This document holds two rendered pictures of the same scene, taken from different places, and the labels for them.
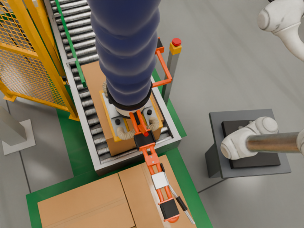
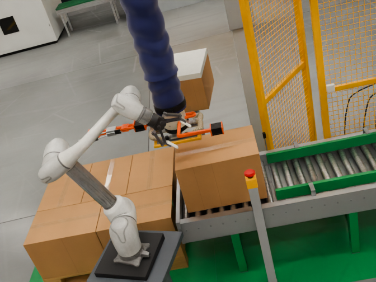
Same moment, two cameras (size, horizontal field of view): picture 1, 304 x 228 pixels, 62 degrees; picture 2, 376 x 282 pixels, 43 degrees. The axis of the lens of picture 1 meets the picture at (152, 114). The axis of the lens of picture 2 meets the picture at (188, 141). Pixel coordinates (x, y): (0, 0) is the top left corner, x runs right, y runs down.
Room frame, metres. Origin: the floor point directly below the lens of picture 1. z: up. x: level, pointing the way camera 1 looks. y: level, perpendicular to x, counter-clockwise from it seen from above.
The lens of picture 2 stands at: (2.44, -2.21, 2.80)
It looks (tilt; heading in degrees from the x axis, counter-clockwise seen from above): 31 degrees down; 127
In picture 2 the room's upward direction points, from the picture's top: 16 degrees counter-clockwise
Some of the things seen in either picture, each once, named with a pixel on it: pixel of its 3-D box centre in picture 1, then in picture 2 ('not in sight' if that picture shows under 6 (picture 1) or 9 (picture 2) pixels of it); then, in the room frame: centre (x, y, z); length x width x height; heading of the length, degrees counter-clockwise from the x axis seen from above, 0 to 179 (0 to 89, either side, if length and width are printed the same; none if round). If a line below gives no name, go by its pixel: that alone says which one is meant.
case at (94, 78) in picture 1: (121, 104); (220, 168); (0.85, 0.24, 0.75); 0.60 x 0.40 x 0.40; 29
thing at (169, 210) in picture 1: (168, 209); not in sight; (0.10, -0.13, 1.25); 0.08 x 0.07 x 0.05; 27
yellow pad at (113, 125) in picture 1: (114, 112); not in sight; (0.60, 0.22, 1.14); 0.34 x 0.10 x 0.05; 27
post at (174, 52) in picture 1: (168, 80); (262, 234); (1.27, -0.11, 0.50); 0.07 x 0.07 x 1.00; 28
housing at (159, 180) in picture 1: (159, 181); (112, 131); (0.22, -0.08, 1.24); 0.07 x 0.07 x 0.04; 27
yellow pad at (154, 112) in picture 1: (145, 102); (177, 137); (0.68, 0.05, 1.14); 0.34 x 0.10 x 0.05; 27
